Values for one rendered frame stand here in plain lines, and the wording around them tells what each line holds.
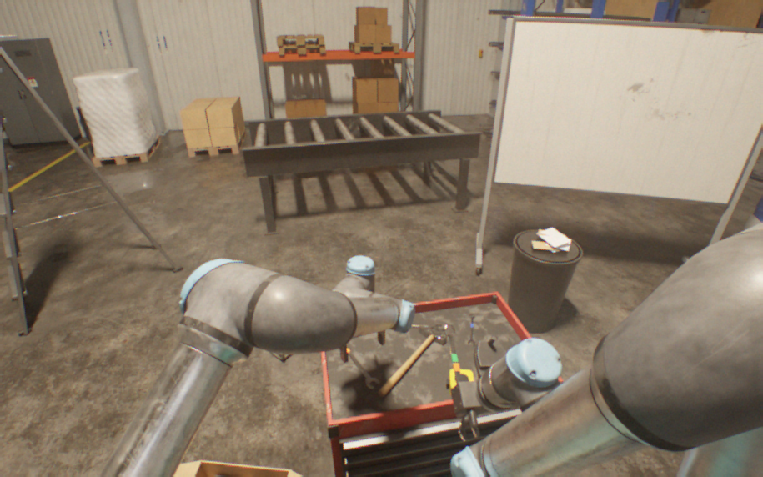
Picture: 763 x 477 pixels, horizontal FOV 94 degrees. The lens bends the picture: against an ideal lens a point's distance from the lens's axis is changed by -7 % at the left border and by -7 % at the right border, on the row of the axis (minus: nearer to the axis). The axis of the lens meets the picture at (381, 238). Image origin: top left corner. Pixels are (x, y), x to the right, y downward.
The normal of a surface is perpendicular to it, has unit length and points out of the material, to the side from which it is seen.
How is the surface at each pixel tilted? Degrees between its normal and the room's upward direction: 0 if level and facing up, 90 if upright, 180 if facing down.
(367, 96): 90
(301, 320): 59
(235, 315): 64
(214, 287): 28
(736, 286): 38
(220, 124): 90
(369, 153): 90
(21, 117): 90
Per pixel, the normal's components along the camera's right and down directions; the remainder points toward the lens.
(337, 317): 0.78, -0.15
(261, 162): 0.25, 0.48
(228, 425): 0.00, -0.87
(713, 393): -0.57, 0.20
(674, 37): -0.23, 0.48
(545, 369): 0.18, -0.61
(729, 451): -0.91, 0.21
